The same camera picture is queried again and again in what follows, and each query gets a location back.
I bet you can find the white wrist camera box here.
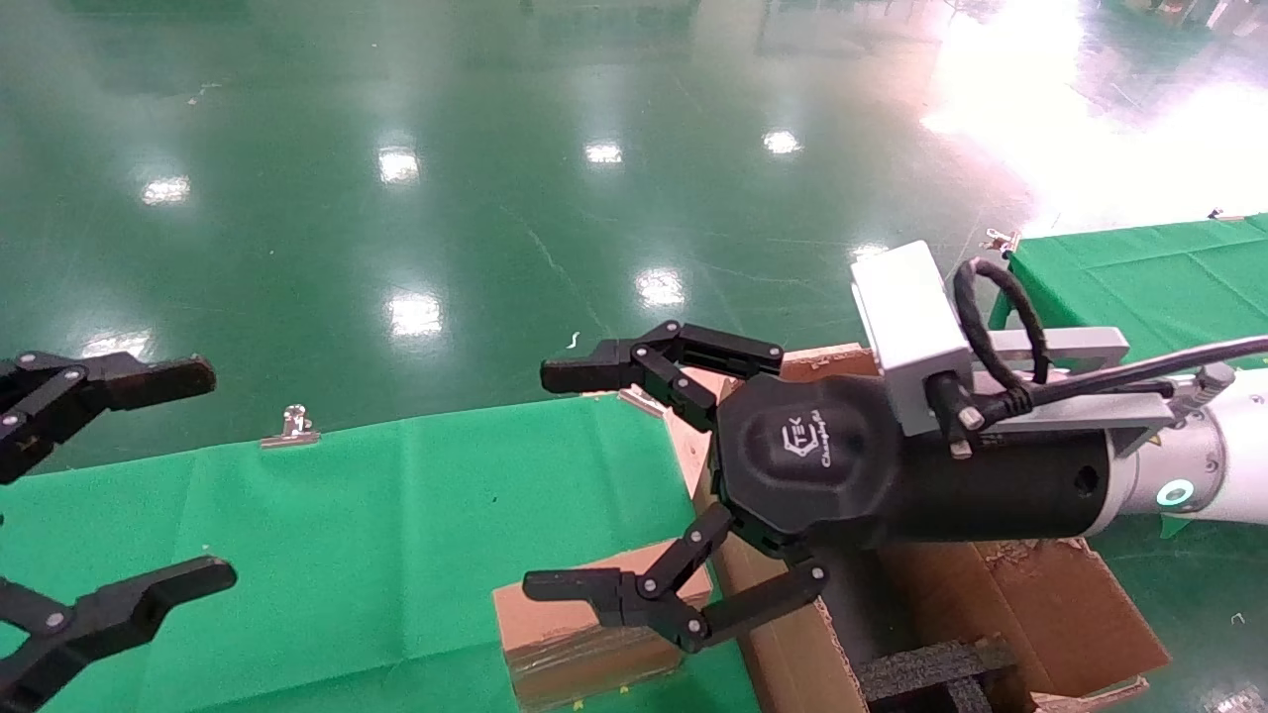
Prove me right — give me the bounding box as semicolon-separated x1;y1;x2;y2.
849;240;978;438

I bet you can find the grey metal camera bracket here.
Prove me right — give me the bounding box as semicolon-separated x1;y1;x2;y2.
966;326;1235;458

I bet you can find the small cardboard box with hole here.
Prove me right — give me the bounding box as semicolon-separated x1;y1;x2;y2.
492;540;715;713

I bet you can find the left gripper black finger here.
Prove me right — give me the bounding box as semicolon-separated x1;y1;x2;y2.
0;351;217;486
0;557;238;713

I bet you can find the black camera cable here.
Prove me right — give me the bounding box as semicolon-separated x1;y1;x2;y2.
927;256;1268;442

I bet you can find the green table cloth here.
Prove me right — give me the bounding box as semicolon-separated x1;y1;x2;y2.
0;394;764;713
988;213;1268;541

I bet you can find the blue-grey box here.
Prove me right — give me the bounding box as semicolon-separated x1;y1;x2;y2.
822;545;1023;713

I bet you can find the large open cardboard carton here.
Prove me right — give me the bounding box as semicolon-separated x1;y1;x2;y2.
684;342;1175;713

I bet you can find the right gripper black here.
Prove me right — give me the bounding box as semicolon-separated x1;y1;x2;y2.
521;319;1112;655

